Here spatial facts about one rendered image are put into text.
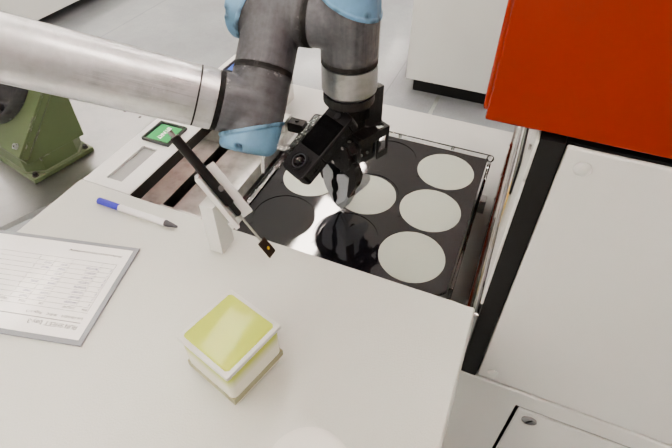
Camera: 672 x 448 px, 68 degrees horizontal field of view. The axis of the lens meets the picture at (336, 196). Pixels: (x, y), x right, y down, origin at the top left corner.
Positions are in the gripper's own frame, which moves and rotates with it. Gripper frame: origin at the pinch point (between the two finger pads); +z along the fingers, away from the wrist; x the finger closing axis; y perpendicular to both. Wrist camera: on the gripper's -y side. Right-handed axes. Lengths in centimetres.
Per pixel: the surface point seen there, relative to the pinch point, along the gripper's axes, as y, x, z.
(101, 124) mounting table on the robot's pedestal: -16, 64, 10
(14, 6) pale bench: 15, 329, 71
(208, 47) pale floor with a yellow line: 99, 238, 92
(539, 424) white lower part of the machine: 2.7, -40.4, 16.3
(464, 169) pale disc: 24.6, -7.1, 1.9
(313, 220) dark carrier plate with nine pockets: -4.1, 1.1, 2.0
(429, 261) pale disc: 3.4, -17.0, 1.9
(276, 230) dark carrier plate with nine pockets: -10.0, 3.3, 2.0
